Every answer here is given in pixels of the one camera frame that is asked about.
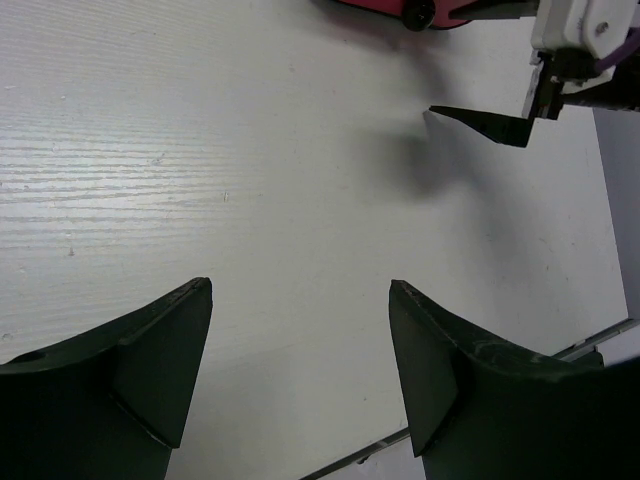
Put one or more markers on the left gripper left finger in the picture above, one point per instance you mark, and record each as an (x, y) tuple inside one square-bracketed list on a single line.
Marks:
[(109, 403)]

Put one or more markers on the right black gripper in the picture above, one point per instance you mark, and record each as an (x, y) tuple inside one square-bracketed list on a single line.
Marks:
[(563, 77)]

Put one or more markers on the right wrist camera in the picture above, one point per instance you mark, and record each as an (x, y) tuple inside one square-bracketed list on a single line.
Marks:
[(596, 26)]

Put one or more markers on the pink drawer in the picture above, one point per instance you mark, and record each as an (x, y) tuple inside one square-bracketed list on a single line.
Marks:
[(415, 15)]

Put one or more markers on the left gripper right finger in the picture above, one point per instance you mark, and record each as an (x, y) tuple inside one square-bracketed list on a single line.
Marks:
[(481, 407)]

